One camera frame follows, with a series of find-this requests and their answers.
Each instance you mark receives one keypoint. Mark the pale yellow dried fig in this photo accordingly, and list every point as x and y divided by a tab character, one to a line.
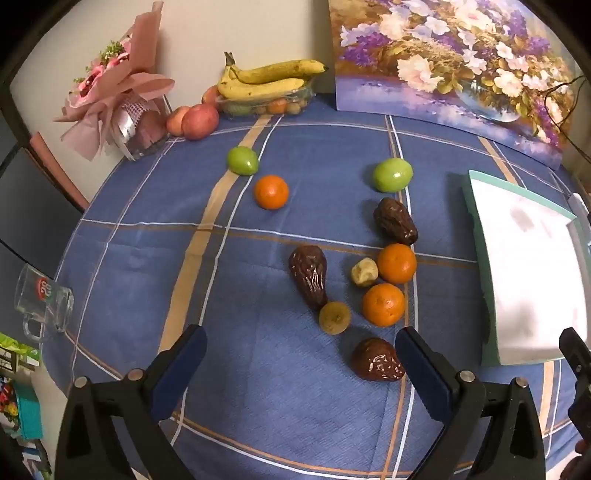
364	272

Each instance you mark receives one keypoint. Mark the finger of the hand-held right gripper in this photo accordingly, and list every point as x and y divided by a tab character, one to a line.
579	364

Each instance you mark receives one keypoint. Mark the glass vase with silver ribbon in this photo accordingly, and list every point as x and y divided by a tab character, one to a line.
147	134

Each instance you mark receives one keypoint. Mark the golden dried fig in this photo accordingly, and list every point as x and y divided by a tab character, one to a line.
334	317

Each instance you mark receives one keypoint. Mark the pink wrapped flower bouquet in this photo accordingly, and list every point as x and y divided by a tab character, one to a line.
134	83

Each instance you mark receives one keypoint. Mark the white power strip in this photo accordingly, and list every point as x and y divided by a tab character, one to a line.
577	203

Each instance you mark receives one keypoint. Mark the pale orange apple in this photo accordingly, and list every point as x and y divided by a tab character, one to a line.
175	121

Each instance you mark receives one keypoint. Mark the flower painting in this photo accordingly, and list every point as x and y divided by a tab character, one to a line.
438	55

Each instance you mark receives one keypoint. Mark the glass fruit bowl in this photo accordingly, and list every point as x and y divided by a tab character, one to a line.
272	107

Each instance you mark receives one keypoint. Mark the yellow banana bunch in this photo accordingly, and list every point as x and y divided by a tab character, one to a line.
258	87

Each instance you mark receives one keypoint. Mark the red apple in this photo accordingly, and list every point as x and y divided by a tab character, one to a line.
210	95
199	121

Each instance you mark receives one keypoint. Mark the green printed box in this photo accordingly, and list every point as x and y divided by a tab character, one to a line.
18	350

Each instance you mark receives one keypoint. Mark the small green jujube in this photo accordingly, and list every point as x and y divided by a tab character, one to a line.
242	160

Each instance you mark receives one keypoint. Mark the blue plaid tablecloth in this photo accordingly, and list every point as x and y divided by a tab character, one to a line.
286	415

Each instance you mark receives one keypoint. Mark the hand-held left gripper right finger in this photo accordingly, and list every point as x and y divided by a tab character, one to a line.
422	369

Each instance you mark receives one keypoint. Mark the clear glass mug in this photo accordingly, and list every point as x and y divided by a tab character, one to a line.
44	300

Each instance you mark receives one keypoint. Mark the teal printed box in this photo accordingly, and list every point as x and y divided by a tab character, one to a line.
27	410

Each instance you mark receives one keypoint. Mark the large green jujube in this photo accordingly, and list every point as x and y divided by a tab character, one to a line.
392	174

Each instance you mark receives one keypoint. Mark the orange mandarin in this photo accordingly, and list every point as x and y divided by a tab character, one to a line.
271	192
383	304
397	263

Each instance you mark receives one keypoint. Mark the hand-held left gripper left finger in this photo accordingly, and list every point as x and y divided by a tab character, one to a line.
184	364

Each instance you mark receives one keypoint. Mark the brown wrinkled date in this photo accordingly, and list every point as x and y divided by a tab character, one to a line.
308	281
376	360
395	221

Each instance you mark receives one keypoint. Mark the green rimmed white box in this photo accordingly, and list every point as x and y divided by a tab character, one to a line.
531	277

